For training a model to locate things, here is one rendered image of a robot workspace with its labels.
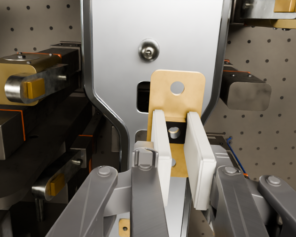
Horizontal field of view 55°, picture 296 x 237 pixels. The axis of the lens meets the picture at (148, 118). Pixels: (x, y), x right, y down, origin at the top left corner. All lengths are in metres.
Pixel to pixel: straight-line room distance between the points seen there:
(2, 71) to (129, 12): 0.20
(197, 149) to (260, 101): 0.37
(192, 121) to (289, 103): 0.69
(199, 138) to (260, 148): 0.73
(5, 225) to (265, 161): 0.71
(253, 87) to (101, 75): 0.25
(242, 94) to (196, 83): 0.30
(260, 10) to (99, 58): 0.24
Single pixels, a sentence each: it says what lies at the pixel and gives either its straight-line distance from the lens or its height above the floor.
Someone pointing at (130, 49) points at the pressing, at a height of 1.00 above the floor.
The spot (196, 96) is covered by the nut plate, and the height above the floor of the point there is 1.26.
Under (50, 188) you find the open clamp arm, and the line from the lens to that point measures 0.46.
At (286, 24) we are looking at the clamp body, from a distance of 0.44.
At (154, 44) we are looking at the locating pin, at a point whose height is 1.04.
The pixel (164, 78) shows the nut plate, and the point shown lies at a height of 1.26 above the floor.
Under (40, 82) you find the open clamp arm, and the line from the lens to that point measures 0.41.
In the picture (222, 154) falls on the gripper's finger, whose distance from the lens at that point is 0.17.
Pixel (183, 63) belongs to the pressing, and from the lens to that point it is 0.46.
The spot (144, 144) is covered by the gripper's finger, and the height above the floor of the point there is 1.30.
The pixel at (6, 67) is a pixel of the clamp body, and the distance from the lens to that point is 0.43.
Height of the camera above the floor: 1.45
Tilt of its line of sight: 71 degrees down
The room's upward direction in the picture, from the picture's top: 177 degrees counter-clockwise
